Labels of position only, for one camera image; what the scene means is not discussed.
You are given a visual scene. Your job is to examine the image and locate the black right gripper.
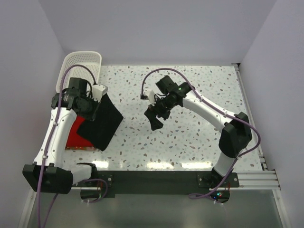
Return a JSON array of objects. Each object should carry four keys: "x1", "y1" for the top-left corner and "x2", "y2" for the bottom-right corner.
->
[{"x1": 145, "y1": 95, "x2": 177, "y2": 131}]

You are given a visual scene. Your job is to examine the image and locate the black t shirt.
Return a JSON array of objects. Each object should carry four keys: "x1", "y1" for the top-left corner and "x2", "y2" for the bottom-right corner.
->
[{"x1": 76, "y1": 94, "x2": 123, "y2": 151}]

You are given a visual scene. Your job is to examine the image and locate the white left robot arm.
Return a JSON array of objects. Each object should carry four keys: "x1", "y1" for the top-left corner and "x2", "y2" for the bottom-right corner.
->
[{"x1": 22, "y1": 77, "x2": 108, "y2": 194}]

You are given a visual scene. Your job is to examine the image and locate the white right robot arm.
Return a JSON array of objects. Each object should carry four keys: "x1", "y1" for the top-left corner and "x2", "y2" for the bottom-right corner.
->
[{"x1": 141, "y1": 76, "x2": 252, "y2": 187}]

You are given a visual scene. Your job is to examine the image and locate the red folded t shirt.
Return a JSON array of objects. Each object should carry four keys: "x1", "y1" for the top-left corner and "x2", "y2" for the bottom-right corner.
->
[{"x1": 66, "y1": 116, "x2": 94, "y2": 150}]

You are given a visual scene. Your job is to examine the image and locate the white plastic basket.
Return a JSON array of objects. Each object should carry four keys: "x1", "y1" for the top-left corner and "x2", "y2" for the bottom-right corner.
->
[{"x1": 56, "y1": 51, "x2": 102, "y2": 93}]

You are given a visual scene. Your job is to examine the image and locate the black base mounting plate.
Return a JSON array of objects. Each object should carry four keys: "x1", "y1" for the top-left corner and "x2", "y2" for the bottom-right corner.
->
[{"x1": 76, "y1": 171, "x2": 240, "y2": 202}]

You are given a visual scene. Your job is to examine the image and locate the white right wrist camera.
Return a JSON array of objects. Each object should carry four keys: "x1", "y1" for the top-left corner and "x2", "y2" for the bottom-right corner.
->
[{"x1": 147, "y1": 90, "x2": 156, "y2": 105}]

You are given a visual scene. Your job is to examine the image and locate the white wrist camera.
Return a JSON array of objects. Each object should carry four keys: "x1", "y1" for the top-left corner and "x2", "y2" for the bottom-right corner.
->
[
  {"x1": 92, "y1": 84, "x2": 108, "y2": 102},
  {"x1": 147, "y1": 90, "x2": 156, "y2": 105}
]

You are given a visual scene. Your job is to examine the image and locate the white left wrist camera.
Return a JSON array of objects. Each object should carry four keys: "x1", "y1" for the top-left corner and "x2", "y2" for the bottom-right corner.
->
[{"x1": 92, "y1": 84, "x2": 108, "y2": 102}]

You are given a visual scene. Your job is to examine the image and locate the aluminium frame rail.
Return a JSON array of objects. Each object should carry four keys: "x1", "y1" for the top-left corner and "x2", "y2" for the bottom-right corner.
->
[{"x1": 30, "y1": 169, "x2": 281, "y2": 190}]

